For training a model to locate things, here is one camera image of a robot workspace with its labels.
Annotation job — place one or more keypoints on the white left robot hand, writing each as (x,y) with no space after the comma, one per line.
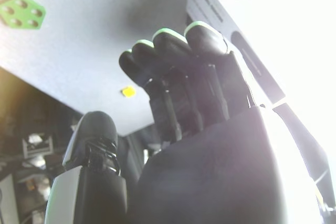
(204,171)

